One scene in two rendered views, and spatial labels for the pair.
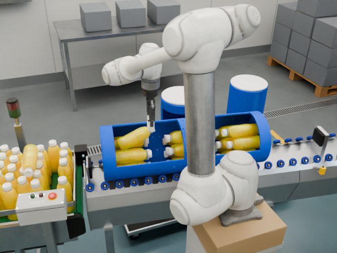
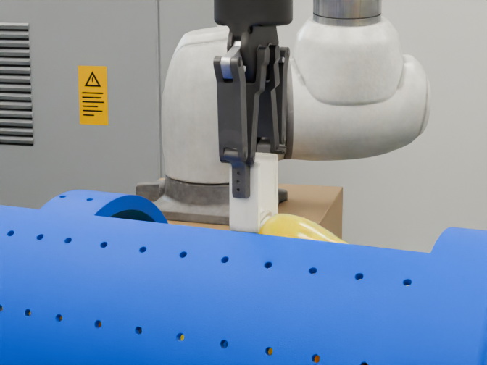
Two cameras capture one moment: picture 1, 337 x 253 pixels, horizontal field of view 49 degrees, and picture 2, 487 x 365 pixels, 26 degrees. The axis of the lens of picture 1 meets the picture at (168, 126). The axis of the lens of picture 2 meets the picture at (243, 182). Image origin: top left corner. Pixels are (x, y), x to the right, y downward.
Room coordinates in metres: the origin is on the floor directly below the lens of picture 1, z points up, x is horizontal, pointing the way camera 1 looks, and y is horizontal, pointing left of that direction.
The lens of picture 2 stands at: (2.39, 0.68, 1.48)
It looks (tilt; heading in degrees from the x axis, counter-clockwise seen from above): 12 degrees down; 216
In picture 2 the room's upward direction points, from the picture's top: straight up
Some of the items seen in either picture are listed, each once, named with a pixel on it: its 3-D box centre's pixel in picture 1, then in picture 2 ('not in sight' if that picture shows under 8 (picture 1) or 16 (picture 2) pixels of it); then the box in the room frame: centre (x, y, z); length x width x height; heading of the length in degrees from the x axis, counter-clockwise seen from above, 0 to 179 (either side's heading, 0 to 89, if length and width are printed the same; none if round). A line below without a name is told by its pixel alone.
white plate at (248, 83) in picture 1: (248, 82); not in sight; (2.52, -0.60, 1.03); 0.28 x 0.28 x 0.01
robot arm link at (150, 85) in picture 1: (150, 82); not in sight; (1.56, 0.09, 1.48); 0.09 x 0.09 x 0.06
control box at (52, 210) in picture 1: (42, 206); not in sight; (1.17, 0.55, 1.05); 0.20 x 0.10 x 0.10; 102
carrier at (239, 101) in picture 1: (241, 131); not in sight; (2.52, -0.60, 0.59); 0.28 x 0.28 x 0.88
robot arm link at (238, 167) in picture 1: (236, 177); (221, 101); (1.14, -0.28, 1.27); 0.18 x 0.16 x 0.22; 128
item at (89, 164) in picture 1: (89, 170); not in sight; (1.50, 0.41, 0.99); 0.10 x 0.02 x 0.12; 12
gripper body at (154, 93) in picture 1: (150, 96); (253, 32); (1.56, 0.09, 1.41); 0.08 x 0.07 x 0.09; 12
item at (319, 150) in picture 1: (318, 141); not in sight; (1.79, -0.89, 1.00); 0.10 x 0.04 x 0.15; 12
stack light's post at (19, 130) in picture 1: (34, 196); not in sight; (1.77, 0.86, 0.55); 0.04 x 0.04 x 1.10; 12
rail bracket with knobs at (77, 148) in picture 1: (81, 155); not in sight; (1.69, 0.50, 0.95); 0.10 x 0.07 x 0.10; 12
